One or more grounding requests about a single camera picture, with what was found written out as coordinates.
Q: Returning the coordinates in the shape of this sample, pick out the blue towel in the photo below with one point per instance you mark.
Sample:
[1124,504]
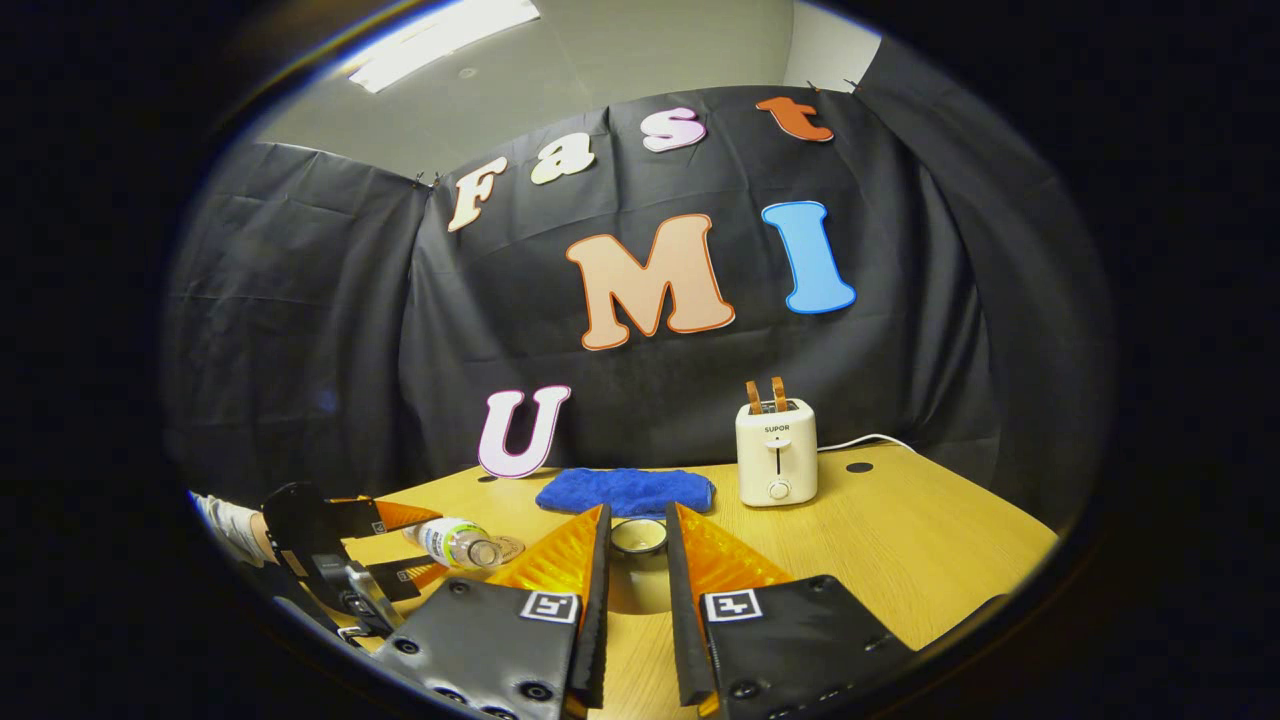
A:
[625,490]

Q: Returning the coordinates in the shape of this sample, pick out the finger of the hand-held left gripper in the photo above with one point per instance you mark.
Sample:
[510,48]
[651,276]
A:
[405,578]
[385,515]

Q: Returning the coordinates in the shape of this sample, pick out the brown toast slice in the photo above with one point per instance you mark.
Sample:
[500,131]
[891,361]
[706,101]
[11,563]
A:
[753,398]
[779,394]

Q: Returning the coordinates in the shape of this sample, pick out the white teacup lid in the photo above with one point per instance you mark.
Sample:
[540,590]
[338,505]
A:
[640,585]

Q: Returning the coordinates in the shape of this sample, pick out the black backdrop cloth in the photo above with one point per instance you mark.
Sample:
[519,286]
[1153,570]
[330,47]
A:
[320,350]

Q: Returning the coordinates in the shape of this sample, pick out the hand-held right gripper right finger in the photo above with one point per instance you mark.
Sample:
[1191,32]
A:
[685,620]

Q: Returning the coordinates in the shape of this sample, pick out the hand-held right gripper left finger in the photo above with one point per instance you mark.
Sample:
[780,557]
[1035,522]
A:
[595,620]

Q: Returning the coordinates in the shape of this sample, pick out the ceiling light panel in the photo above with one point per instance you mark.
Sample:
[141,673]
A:
[440,45]

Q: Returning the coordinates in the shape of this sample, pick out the white toaster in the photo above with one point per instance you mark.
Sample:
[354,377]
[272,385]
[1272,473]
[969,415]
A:
[777,455]

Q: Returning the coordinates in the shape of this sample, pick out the clear plastic water bottle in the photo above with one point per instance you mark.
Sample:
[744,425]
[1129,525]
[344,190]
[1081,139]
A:
[450,542]

